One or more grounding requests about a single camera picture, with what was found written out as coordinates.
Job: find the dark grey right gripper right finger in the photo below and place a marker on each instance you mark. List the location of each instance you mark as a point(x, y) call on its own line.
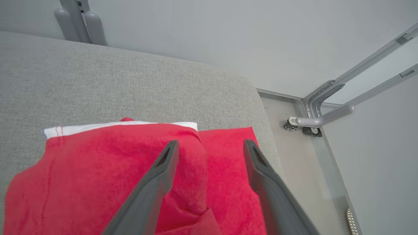
point(274, 202)

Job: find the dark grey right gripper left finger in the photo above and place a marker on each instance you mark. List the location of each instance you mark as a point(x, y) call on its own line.
point(153, 189)

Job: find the red and white shirt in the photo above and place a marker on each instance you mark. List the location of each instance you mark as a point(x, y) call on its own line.
point(228, 182)

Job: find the red shorts white trim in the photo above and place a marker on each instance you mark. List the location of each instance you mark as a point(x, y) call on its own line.
point(98, 169)

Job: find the small dark caster wheel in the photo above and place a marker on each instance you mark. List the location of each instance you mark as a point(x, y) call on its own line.
point(290, 125)
point(312, 131)

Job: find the grey metal tube leg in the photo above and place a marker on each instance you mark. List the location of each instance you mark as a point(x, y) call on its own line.
point(326, 117)

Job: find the grey floor rail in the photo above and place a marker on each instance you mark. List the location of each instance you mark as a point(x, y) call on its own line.
point(281, 95)

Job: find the grey wheeled metal frame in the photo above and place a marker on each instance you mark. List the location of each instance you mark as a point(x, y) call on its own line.
point(359, 67)

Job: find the grey cylindrical post cap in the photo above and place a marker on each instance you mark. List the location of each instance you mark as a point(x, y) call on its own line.
point(67, 26)
point(95, 29)

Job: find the grey partition post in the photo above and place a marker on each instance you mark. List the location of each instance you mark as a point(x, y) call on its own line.
point(76, 19)

